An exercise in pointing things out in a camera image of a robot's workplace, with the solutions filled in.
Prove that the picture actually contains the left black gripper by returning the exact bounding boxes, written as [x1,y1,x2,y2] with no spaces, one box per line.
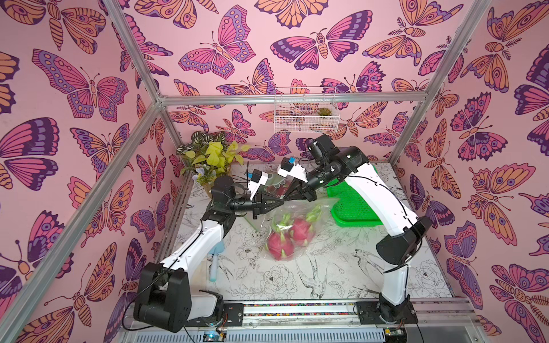
[226,194,283,223]

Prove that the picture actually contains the clear zip-top bag green seal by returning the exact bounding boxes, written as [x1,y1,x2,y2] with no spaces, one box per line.
[244,197,337,262]

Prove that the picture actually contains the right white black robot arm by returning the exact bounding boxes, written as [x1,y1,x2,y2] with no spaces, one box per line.
[277,134,432,324]

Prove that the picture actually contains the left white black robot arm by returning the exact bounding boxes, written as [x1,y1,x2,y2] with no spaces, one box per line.
[133,170,284,333]

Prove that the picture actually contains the dragon fruit in far bag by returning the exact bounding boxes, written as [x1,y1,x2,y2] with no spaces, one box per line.
[275,184,289,197]

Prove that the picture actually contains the pink dragon fruit in bag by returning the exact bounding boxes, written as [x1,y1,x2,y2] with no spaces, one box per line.
[266,230,295,261]

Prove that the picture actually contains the green plastic basket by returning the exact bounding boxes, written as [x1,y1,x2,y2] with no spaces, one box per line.
[326,180,383,228]

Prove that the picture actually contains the light blue garden trowel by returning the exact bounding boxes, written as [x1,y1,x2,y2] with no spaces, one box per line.
[209,241,225,282]

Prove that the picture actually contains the potted plant yellow green leaves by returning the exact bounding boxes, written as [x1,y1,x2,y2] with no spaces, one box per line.
[177,131,250,198]

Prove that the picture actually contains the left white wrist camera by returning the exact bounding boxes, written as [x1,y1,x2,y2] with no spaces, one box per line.
[247,169,268,200]

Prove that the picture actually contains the white wire wall basket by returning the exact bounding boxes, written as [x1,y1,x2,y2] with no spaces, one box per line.
[272,86,340,134]

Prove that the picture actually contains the small succulent in wire basket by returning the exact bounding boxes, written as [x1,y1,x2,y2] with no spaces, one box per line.
[317,107,332,117]

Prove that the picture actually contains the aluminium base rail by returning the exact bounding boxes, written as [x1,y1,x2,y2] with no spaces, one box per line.
[116,298,490,342]

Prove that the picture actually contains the aluminium frame struts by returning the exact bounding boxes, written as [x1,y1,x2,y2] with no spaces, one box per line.
[1,1,491,342]

